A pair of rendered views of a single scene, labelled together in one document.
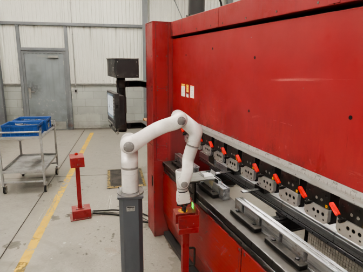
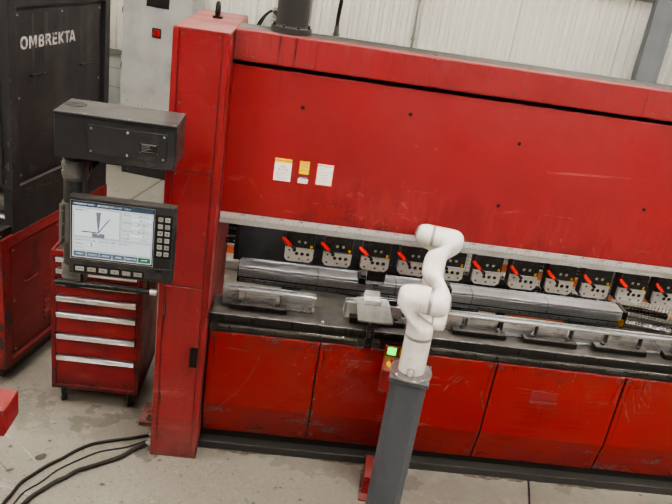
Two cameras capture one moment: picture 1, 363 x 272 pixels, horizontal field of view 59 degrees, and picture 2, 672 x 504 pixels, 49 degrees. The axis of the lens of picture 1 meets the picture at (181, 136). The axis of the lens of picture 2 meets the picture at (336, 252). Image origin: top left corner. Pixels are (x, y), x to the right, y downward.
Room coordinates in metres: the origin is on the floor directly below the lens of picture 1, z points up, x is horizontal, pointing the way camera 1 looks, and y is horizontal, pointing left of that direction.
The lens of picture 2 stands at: (1.70, 3.22, 2.71)
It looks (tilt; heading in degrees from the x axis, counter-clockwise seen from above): 22 degrees down; 287
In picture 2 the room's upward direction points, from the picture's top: 9 degrees clockwise
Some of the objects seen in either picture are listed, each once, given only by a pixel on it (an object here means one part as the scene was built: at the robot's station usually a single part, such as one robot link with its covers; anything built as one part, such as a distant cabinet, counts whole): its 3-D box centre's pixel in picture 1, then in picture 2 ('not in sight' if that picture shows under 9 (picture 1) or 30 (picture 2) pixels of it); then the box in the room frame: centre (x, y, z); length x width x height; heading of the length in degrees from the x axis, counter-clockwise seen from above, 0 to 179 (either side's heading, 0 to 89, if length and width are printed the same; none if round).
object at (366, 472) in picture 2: not in sight; (378, 479); (2.27, -0.01, 0.06); 0.25 x 0.20 x 0.12; 104
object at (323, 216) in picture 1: (322, 202); (593, 281); (1.46, -0.70, 1.26); 0.15 x 0.09 x 0.17; 22
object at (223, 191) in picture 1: (214, 185); (379, 310); (2.50, -0.28, 0.92); 0.39 x 0.06 x 0.10; 22
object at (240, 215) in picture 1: (244, 219); (478, 332); (1.97, -0.43, 0.89); 0.30 x 0.05 x 0.03; 22
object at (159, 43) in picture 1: (186, 131); (198, 237); (3.52, -0.05, 1.15); 0.85 x 0.25 x 2.30; 112
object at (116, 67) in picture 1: (122, 97); (118, 205); (3.54, 0.65, 1.53); 0.51 x 0.25 x 0.85; 23
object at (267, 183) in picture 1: (271, 175); (522, 272); (1.83, -0.55, 1.26); 0.15 x 0.09 x 0.17; 22
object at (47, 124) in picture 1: (32, 123); not in sight; (5.08, 2.40, 0.92); 0.50 x 0.36 x 0.18; 99
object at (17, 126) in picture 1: (22, 129); not in sight; (4.66, 2.35, 0.92); 0.50 x 0.36 x 0.18; 99
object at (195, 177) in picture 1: (195, 177); (373, 310); (2.49, -0.12, 1.00); 0.26 x 0.18 x 0.01; 112
